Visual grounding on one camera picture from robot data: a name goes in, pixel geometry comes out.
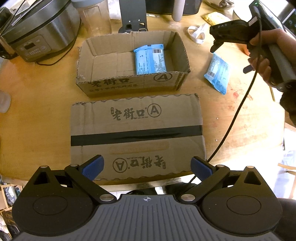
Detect translucent plastic cup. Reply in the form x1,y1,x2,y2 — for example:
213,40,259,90
0,90,11,113

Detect round wooden desktop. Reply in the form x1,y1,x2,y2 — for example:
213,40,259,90
0,0,286,193

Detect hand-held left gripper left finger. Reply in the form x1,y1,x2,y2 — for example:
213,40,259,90
32,155,117,205

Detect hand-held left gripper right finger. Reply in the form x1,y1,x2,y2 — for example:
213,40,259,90
178,156,264,205

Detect silver rice cooker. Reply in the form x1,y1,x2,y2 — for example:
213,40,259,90
0,0,82,62

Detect white printed bag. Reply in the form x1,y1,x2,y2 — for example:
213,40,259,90
109,0,123,19

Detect taped cardboard box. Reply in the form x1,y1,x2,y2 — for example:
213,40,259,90
69,93,207,181

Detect blue packet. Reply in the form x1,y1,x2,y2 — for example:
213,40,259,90
133,44,167,76
204,53,231,95

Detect black cable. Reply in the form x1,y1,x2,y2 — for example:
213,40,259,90
190,3,263,183

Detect yellow wet wipes pack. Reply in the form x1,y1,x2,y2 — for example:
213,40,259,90
201,11,229,26

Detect person's right forearm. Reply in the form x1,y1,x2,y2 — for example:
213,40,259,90
280,80,296,127

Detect white elastic strap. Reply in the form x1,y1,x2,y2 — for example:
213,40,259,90
187,23,210,44

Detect wooden shelf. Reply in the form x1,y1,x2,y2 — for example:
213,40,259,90
0,181,26,241

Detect clear jar with grey lid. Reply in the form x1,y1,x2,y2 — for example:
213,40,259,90
71,0,112,35

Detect person's right hand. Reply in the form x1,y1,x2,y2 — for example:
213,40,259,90
247,28,292,87

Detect black metal stand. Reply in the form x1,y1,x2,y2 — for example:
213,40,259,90
118,0,148,33

